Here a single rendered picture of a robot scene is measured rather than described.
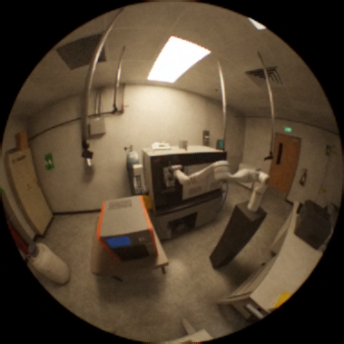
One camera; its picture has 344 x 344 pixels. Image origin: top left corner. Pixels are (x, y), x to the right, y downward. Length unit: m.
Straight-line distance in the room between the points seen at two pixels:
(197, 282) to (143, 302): 0.75
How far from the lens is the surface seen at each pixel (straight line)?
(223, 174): 0.56
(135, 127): 2.16
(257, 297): 0.91
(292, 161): 4.20
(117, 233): 0.68
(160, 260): 0.99
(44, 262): 1.89
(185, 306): 1.65
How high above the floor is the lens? 1.64
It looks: 20 degrees down
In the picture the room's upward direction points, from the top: straight up
